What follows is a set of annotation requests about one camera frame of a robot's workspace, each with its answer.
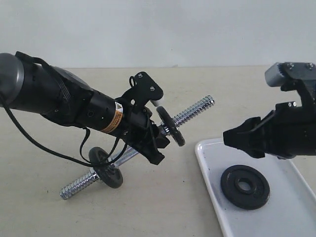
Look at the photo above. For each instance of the black plate near end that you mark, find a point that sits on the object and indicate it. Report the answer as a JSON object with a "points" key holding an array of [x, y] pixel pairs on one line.
{"points": [[109, 174]]}

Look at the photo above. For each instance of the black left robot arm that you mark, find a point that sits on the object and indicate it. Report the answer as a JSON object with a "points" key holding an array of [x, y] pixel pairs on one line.
{"points": [[32, 85]]}

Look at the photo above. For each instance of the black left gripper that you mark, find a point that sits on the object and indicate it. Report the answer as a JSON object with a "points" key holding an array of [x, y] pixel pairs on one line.
{"points": [[137, 130]]}

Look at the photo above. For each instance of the black weight plate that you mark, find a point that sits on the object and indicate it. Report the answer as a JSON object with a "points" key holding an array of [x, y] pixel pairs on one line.
{"points": [[245, 187]]}

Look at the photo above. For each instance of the chrome dumbbell bar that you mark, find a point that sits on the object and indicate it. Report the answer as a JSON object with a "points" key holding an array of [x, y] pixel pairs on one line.
{"points": [[91, 176]]}

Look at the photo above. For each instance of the black plate far end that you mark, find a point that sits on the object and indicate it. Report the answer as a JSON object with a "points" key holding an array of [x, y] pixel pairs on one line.
{"points": [[168, 126]]}

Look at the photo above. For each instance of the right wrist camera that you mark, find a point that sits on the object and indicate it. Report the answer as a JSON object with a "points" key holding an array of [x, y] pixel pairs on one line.
{"points": [[298, 76]]}

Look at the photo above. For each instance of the white rectangular tray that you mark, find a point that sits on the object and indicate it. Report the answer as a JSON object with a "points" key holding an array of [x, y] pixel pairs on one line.
{"points": [[290, 210]]}

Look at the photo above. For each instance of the black plate end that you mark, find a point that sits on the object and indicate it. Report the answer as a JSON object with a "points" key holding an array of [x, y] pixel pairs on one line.
{"points": [[109, 174], [168, 126]]}

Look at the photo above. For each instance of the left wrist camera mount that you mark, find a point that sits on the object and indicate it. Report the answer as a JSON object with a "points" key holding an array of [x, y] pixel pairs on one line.
{"points": [[143, 89]]}

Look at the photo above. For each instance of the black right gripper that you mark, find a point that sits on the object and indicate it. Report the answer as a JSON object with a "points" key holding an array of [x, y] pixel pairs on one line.
{"points": [[285, 132]]}

